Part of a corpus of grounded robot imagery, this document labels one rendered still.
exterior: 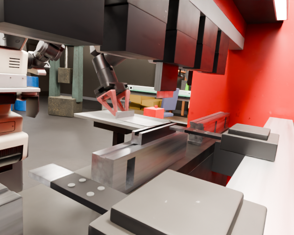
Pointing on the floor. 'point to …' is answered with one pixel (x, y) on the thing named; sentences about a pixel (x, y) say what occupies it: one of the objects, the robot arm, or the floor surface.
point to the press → (77, 81)
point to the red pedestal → (154, 112)
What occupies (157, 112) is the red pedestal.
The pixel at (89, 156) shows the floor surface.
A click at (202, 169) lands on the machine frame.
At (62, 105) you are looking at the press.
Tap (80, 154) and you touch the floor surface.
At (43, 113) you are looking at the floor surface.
